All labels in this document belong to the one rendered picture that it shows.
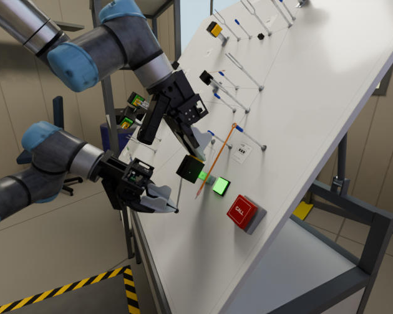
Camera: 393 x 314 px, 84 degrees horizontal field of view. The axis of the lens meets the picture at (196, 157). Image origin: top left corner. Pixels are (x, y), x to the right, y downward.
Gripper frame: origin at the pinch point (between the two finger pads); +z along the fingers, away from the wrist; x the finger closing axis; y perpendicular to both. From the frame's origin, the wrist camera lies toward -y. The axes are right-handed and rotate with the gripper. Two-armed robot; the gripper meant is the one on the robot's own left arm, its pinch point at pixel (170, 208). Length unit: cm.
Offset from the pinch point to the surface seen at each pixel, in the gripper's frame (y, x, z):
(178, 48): -11, 114, -28
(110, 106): -48, 76, -46
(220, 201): 9.8, 1.7, 8.6
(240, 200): 18.4, -2.9, 8.4
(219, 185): 11.1, 5.0, 7.1
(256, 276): -7.5, -2.7, 33.7
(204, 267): 4.0, -11.6, 10.6
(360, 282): 7, 2, 59
